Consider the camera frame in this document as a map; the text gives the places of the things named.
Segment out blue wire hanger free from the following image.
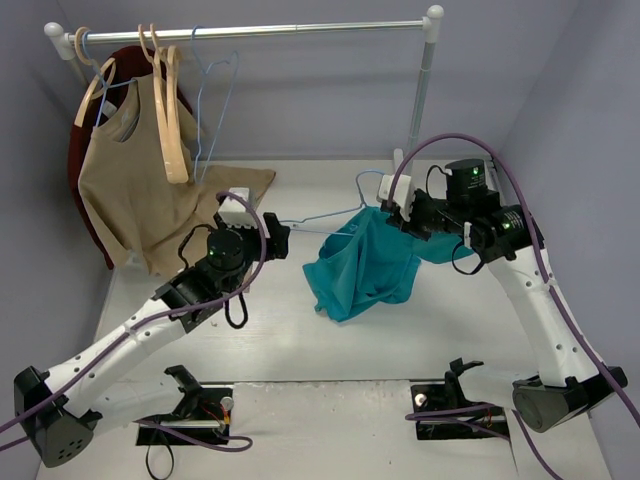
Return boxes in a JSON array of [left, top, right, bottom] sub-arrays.
[[189, 25, 240, 184], [281, 169, 385, 235]]

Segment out wooden hanger middle pair front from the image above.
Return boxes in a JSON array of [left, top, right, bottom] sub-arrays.
[[149, 24, 189, 184]]

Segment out wooden hanger far left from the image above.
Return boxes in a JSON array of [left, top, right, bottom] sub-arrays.
[[74, 26, 116, 128]]

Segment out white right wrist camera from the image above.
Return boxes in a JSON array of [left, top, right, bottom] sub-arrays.
[[376, 175, 416, 222]]

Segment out wooden hanger middle pair back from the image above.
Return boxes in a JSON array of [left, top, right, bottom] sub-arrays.
[[138, 24, 174, 181]]

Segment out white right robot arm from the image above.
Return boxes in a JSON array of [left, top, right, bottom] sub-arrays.
[[377, 159, 628, 433]]

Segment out teal t shirt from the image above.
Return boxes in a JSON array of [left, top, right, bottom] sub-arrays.
[[303, 207, 473, 322]]

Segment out beige tank top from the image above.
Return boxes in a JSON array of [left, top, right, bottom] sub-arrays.
[[78, 75, 276, 279]]

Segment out blue wire hanger holding top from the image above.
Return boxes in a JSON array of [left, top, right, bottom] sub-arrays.
[[83, 29, 135, 127]]

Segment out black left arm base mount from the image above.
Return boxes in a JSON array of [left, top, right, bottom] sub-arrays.
[[142, 365, 234, 446]]

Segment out dark red garment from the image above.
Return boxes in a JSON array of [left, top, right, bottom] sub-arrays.
[[67, 45, 195, 271]]

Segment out metal clothes rack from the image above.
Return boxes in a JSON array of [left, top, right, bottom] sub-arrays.
[[44, 5, 445, 165]]

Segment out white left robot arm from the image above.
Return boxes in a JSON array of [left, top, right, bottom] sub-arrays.
[[13, 212, 290, 468]]

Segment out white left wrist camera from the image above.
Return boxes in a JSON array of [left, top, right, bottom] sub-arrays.
[[217, 187, 257, 228]]

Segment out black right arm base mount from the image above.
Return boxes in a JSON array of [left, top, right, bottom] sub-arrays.
[[410, 358, 510, 442]]

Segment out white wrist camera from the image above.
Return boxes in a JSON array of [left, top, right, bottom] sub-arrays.
[[217, 187, 257, 228], [376, 175, 416, 222]]

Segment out wooden hanger pair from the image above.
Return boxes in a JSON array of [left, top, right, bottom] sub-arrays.
[[138, 24, 174, 181], [149, 24, 189, 184]]

